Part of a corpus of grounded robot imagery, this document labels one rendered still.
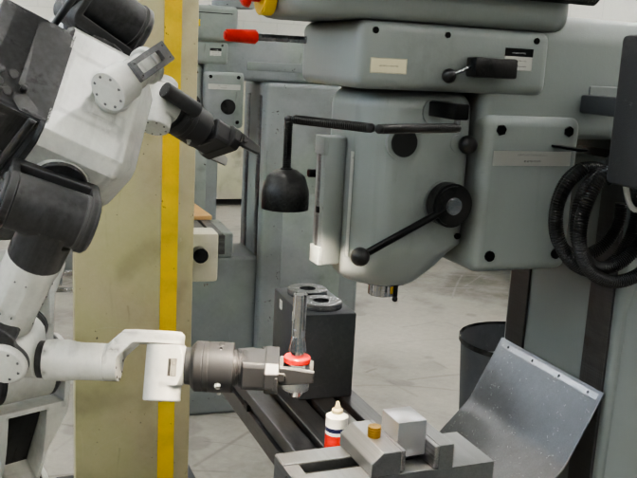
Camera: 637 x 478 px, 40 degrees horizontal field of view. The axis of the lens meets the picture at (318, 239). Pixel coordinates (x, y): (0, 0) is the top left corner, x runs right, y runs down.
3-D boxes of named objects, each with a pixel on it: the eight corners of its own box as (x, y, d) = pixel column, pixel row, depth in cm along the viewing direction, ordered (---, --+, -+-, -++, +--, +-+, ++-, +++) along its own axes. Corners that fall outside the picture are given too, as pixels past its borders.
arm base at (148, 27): (38, 28, 155) (73, 22, 147) (63, -32, 158) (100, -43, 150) (102, 71, 166) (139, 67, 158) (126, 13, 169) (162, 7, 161)
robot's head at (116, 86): (79, 93, 140) (102, 64, 133) (118, 66, 147) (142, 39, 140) (106, 124, 141) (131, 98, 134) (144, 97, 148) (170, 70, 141)
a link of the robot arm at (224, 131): (201, 170, 201) (163, 147, 193) (208, 135, 205) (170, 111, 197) (241, 156, 194) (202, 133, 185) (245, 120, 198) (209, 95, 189)
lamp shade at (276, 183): (251, 207, 131) (252, 166, 130) (283, 202, 136) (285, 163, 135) (285, 213, 126) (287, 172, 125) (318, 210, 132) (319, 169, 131)
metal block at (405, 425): (395, 458, 140) (398, 423, 138) (379, 442, 145) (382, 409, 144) (424, 453, 141) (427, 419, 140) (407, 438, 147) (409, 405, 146)
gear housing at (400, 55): (356, 88, 126) (361, 18, 124) (299, 82, 148) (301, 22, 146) (547, 96, 138) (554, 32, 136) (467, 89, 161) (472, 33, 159)
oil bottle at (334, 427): (328, 464, 154) (332, 406, 152) (319, 454, 158) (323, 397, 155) (349, 461, 155) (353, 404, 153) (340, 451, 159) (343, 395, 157)
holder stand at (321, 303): (298, 400, 182) (302, 309, 178) (270, 364, 202) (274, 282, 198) (352, 396, 186) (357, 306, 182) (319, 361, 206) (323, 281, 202)
